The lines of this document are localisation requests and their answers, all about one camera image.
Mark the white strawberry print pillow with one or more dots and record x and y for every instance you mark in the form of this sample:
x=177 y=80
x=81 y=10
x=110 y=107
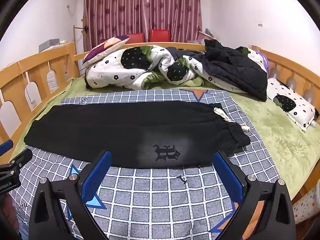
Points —
x=300 y=111

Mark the colourful patchwork pillow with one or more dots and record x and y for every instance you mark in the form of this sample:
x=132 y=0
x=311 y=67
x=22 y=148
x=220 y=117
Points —
x=105 y=48

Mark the black quilted jacket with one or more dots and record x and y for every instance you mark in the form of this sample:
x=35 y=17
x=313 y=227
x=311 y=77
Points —
x=226 y=68

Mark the white floral strawberry quilt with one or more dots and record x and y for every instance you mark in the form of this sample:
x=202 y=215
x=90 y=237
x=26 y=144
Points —
x=137 y=68

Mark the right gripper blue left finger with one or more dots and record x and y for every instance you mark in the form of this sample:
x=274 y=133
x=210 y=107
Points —
x=47 y=219

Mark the wooden bed frame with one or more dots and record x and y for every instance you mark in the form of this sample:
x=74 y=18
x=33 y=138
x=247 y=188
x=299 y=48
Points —
x=30 y=81

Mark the green fleece blanket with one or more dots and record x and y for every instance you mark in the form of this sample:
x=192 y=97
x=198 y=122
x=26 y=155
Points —
x=294 y=152

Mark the grey box on shelf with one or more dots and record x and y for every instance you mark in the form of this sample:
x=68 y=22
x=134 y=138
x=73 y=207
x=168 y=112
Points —
x=49 y=43

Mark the red chair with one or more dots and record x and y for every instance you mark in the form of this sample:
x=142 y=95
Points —
x=135 y=38
x=159 y=35

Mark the red chair right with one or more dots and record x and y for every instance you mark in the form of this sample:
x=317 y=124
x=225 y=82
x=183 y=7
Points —
x=159 y=35

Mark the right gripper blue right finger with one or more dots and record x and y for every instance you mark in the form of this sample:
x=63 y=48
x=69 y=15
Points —
x=264 y=210

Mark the wooden coat stand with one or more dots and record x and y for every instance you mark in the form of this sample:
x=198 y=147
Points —
x=80 y=32

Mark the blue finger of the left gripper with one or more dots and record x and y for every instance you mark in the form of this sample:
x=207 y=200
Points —
x=23 y=158
x=6 y=146

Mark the red chair left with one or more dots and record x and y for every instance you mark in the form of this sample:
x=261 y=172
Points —
x=135 y=38

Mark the red patterned curtain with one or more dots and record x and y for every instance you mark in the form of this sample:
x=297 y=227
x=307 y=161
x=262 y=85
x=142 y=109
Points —
x=108 y=18

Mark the black pants with white stripe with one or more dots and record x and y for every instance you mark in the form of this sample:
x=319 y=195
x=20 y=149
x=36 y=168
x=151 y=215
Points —
x=139 y=134

